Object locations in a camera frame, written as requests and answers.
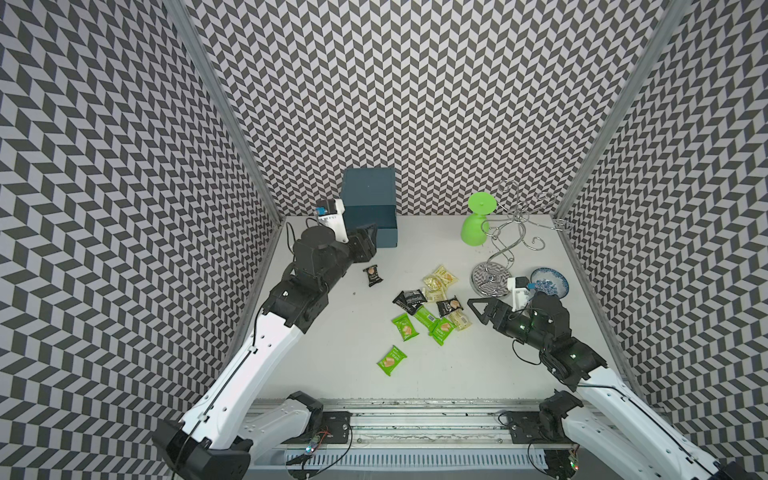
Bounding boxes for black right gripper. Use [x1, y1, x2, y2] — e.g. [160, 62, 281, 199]
[466, 298, 549, 352]

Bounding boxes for dark teal drawer box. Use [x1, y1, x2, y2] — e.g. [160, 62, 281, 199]
[341, 167, 398, 248]

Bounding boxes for green cookie packet long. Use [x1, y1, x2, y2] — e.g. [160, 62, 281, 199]
[413, 305, 439, 331]

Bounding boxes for green cookie packet front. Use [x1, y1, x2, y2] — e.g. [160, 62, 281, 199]
[377, 346, 407, 376]

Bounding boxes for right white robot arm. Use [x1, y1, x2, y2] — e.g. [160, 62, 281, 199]
[467, 292, 754, 479]

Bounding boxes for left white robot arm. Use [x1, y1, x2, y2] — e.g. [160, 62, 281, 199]
[152, 224, 377, 479]

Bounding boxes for pale yellow cookie packet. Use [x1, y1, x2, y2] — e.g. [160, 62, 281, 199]
[448, 310, 472, 331]

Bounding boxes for lone black cookie packet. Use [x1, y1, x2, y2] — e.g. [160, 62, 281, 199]
[363, 265, 383, 287]

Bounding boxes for black cookie packet centre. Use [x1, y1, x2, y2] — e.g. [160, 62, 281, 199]
[436, 296, 463, 318]

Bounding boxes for yellow cookie packet top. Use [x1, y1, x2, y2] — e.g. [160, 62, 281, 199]
[425, 265, 458, 290]

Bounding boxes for yellow cookie packet middle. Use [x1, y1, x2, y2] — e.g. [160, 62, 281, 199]
[422, 274, 447, 303]

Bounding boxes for blue floral ceramic bowl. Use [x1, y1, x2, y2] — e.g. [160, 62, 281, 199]
[530, 267, 570, 299]

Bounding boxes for black cookie packet barcode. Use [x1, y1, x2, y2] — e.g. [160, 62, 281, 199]
[392, 289, 427, 315]

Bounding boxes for green plastic goblet cup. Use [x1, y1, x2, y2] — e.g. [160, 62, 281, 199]
[461, 191, 497, 247]

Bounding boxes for chrome wire hook stand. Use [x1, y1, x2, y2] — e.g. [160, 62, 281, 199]
[470, 181, 569, 298]

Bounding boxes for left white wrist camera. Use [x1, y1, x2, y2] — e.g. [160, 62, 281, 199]
[315, 198, 348, 243]

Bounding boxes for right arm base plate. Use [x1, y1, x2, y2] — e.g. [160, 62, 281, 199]
[497, 410, 570, 445]

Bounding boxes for aluminium front rail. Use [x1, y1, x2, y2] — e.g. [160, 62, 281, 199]
[179, 398, 679, 480]

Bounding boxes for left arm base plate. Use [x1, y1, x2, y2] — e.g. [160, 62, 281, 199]
[285, 411, 352, 445]

